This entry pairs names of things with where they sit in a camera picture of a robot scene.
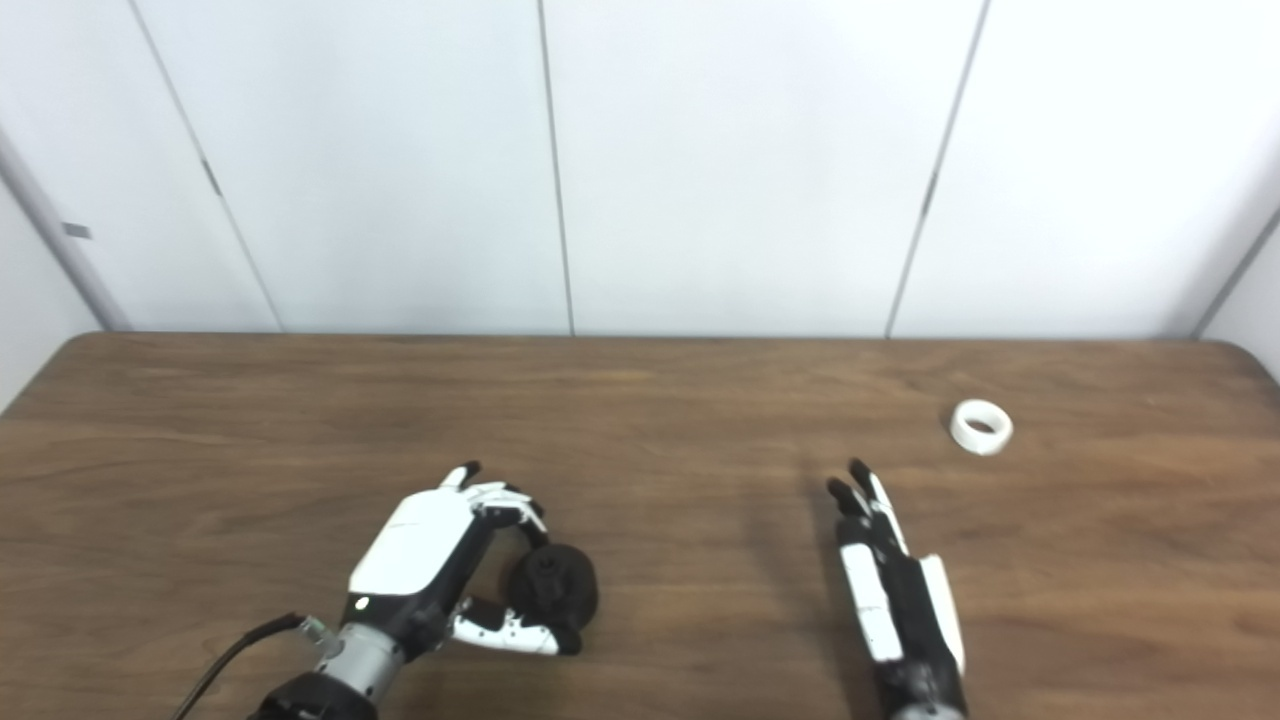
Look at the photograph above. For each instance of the small gray wall tag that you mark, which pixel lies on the small gray wall tag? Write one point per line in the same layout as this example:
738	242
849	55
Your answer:
76	230

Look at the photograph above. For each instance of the round black part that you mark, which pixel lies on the round black part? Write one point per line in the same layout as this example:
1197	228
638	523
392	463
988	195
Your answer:
560	590

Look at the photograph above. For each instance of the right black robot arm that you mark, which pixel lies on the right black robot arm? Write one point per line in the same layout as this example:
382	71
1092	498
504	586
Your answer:
925	714

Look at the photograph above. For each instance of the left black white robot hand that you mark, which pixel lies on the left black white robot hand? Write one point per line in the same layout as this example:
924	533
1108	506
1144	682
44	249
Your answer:
415	550

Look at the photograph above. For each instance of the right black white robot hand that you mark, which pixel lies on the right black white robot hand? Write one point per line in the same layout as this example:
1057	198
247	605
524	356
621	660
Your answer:
900	610

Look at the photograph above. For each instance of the gray wall corner strip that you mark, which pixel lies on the gray wall corner strip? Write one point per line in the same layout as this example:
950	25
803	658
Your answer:
60	230

